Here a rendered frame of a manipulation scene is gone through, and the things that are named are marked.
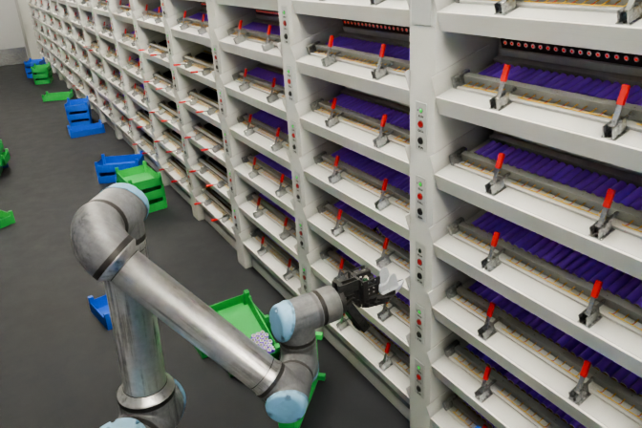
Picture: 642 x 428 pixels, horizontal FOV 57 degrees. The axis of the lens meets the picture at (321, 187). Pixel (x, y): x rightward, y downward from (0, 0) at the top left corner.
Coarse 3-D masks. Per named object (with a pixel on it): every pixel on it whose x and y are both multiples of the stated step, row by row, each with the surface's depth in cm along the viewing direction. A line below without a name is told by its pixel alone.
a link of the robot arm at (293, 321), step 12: (288, 300) 141; (300, 300) 141; (312, 300) 142; (276, 312) 139; (288, 312) 138; (300, 312) 139; (312, 312) 140; (324, 312) 142; (276, 324) 140; (288, 324) 137; (300, 324) 139; (312, 324) 141; (324, 324) 143; (276, 336) 141; (288, 336) 138; (300, 336) 140; (312, 336) 142
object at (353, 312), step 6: (348, 306) 149; (354, 306) 150; (348, 312) 149; (354, 312) 150; (354, 318) 151; (360, 318) 152; (354, 324) 154; (360, 324) 152; (366, 324) 153; (360, 330) 154; (366, 330) 154
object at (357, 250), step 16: (304, 208) 215; (320, 208) 216; (320, 224) 211; (336, 240) 200; (352, 240) 197; (368, 240) 194; (352, 256) 195; (368, 256) 187; (400, 272) 176; (400, 288) 172
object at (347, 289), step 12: (348, 276) 152; (360, 276) 150; (372, 276) 150; (336, 288) 148; (348, 288) 146; (360, 288) 148; (372, 288) 150; (348, 300) 148; (360, 300) 149; (372, 300) 150
